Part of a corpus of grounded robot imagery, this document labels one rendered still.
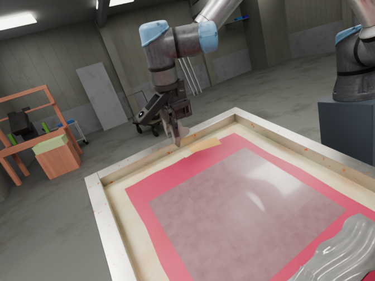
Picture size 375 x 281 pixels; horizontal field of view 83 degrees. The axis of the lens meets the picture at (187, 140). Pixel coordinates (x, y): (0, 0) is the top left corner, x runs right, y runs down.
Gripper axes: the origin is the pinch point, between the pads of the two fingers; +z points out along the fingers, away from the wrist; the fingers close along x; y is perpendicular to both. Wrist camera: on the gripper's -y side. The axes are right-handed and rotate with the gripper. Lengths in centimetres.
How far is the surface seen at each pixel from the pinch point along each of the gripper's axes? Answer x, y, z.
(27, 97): 850, -173, 165
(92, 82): 802, 45, 169
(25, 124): 520, -150, 146
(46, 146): 435, -121, 177
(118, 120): 725, 74, 312
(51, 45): 879, -26, 30
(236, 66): 764, 708, 290
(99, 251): 106, -67, 160
